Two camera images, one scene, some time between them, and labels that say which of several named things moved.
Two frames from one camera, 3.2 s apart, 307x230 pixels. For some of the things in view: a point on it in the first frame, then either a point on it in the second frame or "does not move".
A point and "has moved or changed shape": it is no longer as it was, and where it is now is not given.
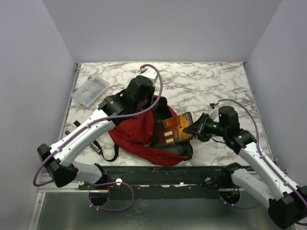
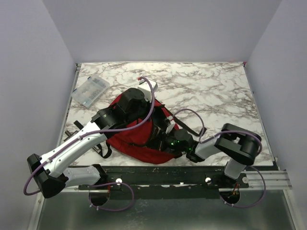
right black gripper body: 215,128 -> 170,142
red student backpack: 135,140 has moved or changed shape
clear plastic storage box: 89,92 does not move
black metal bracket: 94,145 does not move
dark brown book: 170,131 has moved or changed shape
